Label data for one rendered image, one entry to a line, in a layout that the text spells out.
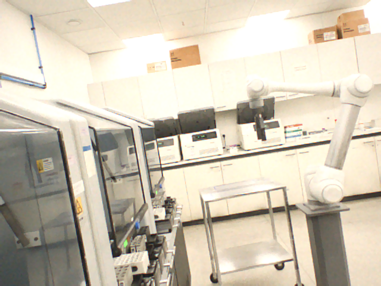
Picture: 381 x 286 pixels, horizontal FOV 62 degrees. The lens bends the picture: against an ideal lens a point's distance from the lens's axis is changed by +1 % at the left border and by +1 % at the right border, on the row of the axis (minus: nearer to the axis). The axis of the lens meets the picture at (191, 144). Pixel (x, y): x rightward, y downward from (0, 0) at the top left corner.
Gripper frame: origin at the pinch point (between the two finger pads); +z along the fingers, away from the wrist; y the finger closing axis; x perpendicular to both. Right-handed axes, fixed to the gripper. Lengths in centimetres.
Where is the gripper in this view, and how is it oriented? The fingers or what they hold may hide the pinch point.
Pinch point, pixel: (261, 138)
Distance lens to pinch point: 211.2
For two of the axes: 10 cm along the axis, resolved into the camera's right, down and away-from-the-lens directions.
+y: 0.2, -0.6, 10.0
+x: -9.9, 1.6, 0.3
